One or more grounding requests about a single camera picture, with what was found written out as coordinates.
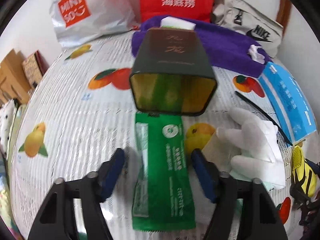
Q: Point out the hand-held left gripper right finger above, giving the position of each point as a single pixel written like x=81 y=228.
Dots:
x=203 y=175

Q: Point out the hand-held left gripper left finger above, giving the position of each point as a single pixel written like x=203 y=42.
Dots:
x=112 y=172

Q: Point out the green wet wipes packet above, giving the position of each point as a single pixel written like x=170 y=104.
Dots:
x=165 y=160

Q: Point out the white disposable glove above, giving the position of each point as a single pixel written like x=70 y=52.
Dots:
x=252 y=135

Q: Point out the purple fabric tray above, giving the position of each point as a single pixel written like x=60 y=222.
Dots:
x=225 y=50

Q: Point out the small white packet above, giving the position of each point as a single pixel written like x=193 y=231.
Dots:
x=256 y=53

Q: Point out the white sponge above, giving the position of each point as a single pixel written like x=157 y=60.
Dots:
x=178 y=24

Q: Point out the fruit print tablecloth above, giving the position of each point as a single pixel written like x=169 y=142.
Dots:
x=75 y=110

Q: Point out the green blanket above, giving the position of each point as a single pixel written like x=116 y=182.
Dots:
x=18 y=120

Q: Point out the pastel patterned quilt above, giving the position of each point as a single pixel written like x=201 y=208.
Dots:
x=6 y=200

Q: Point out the blue tissue pack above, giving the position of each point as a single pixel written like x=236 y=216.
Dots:
x=287 y=100

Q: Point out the polka dot pillow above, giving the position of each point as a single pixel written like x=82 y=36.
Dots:
x=6 y=120

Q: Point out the dark green tea tin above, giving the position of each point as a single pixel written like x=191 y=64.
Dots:
x=172 y=55

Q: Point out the patterned book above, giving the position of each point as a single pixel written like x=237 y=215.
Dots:
x=32 y=67

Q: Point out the wooden headboard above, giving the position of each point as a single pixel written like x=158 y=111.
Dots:
x=10 y=80

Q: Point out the small red object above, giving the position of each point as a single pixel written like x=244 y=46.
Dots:
x=135 y=26

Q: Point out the white plastic shopping bag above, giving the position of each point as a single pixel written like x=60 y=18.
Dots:
x=100 y=22

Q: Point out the grey waist bag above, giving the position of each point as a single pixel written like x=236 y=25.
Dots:
x=250 y=17

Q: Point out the red paper bag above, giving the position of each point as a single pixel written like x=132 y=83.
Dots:
x=150 y=5

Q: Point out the brown wooden door frame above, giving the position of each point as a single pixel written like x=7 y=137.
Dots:
x=285 y=10

